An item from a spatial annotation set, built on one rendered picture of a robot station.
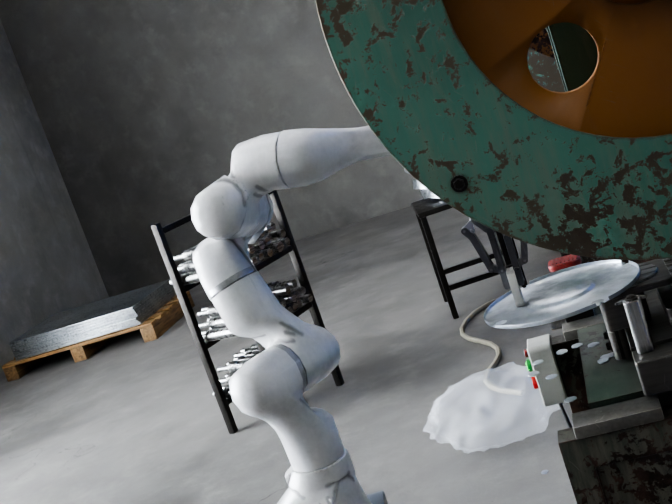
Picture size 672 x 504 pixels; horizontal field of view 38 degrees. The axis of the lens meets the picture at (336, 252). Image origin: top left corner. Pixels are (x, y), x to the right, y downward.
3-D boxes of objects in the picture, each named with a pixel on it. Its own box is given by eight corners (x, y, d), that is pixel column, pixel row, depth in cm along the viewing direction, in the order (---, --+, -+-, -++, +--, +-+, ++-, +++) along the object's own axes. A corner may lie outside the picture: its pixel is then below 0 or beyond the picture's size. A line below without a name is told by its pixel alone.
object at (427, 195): (452, 320, 472) (401, 164, 458) (441, 299, 516) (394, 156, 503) (532, 293, 470) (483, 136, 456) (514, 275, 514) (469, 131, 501)
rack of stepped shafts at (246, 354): (302, 427, 396) (221, 206, 380) (218, 435, 422) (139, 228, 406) (352, 381, 431) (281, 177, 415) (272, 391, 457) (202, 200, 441)
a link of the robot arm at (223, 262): (200, 304, 189) (153, 227, 190) (236, 292, 204) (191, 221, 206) (278, 251, 182) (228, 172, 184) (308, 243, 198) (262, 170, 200)
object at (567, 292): (460, 317, 188) (459, 313, 188) (586, 258, 195) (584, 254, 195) (530, 339, 161) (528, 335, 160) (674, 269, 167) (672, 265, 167)
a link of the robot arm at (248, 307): (201, 306, 192) (266, 272, 205) (268, 415, 190) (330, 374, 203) (226, 284, 184) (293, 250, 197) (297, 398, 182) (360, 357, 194)
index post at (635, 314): (638, 354, 159) (622, 300, 158) (636, 348, 162) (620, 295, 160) (655, 350, 158) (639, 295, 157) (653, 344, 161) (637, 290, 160)
